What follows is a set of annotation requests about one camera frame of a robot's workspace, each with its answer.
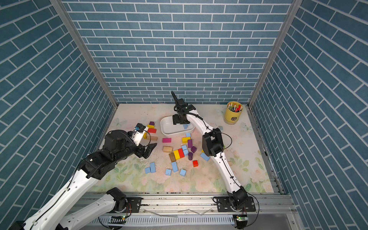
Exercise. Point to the blue cube bottom right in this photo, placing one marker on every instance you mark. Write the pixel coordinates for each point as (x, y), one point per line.
(182, 172)

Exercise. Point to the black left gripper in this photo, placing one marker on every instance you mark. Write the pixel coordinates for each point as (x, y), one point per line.
(141, 153)

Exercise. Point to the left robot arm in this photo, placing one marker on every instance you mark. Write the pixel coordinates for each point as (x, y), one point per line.
(54, 214)

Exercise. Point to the dark wood block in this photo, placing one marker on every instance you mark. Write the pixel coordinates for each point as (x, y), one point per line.
(172, 157)

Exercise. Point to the aluminium corner post right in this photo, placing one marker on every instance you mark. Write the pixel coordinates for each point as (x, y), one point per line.
(275, 49)

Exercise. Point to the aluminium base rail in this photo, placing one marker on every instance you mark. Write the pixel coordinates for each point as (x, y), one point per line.
(263, 211)

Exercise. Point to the white plastic tub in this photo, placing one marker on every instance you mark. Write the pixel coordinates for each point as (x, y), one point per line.
(170, 130)

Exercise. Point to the blue cube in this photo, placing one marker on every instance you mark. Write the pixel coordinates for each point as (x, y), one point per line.
(182, 172)
(168, 172)

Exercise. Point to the blue long block bottom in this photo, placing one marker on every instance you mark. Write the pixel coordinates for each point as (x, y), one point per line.
(174, 167)

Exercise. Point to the blue cube bottom left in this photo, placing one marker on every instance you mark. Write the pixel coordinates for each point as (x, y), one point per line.
(168, 172)

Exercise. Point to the magenta rectangular block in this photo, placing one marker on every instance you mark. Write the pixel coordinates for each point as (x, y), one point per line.
(166, 140)

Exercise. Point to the aluminium corner post left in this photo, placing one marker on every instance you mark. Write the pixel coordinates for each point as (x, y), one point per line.
(71, 28)

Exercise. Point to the aluminium corner post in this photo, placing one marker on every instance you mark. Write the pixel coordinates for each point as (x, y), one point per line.
(71, 28)
(275, 49)

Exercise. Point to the purple cylinder block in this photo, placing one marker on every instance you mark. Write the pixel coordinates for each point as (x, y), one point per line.
(190, 156)

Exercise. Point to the light wood square block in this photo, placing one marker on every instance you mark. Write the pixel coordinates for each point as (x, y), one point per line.
(167, 149)

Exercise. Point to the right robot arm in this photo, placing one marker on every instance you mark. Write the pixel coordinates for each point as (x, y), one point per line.
(213, 147)

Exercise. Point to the yellow pen cup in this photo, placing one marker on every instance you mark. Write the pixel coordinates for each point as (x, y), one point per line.
(233, 112)

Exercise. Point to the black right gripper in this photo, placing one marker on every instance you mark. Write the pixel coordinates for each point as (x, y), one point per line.
(175, 120)

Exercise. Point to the red rectangular block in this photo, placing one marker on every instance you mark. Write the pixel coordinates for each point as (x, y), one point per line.
(152, 130)

